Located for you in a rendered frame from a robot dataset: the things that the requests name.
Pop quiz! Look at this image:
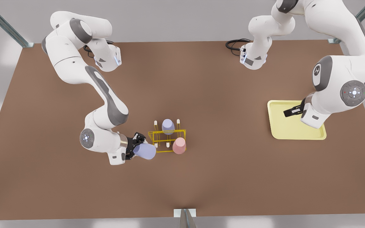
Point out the lavender cup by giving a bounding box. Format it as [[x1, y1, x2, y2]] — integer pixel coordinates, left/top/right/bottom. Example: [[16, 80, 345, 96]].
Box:
[[133, 143, 157, 160], [162, 119, 175, 136]]

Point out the pale yellow tray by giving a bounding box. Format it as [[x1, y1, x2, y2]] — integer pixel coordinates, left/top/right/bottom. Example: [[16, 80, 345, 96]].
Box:
[[267, 100, 327, 140]]

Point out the pink cup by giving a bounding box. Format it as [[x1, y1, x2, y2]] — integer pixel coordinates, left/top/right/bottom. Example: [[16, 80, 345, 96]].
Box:
[[172, 137, 187, 155]]

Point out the yellow wire cup rack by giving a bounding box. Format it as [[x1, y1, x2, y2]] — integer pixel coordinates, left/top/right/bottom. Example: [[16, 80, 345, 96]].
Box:
[[148, 119, 187, 153]]

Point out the black cable loop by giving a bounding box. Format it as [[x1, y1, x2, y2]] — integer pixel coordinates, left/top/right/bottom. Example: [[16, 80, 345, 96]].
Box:
[[226, 39, 252, 56], [83, 40, 115, 59]]

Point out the silver frame post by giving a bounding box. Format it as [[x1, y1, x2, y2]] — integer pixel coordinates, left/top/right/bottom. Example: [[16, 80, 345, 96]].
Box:
[[0, 0, 34, 48], [174, 208, 197, 228], [328, 0, 365, 44]]

